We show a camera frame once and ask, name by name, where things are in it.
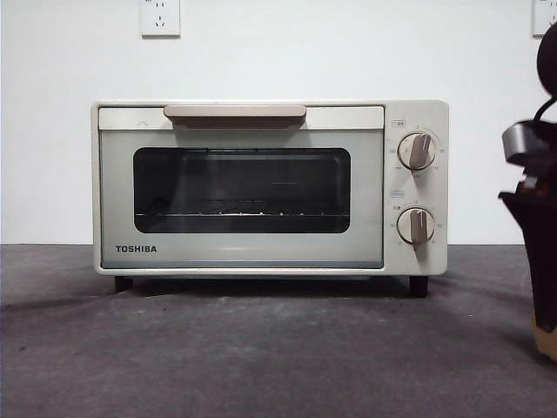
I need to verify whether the glass oven door with handle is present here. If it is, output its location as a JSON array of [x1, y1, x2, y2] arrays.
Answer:
[[97, 104, 386, 270]]

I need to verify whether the beige oven knob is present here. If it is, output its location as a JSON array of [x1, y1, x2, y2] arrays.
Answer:
[[396, 206, 437, 252], [398, 131, 440, 172]]

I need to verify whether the cream toaster oven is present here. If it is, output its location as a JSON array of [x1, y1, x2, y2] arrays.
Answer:
[[90, 99, 450, 300]]

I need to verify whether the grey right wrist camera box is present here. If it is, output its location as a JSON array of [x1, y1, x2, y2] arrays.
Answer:
[[501, 123, 557, 167]]

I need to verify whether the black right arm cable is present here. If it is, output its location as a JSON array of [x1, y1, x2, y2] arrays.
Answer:
[[532, 97, 557, 128]]

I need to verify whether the white wall socket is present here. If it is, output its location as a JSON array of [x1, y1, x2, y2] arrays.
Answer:
[[139, 0, 181, 39], [531, 0, 557, 39]]

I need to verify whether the metal wire oven rack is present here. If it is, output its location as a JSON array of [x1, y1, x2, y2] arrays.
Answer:
[[134, 210, 349, 219]]

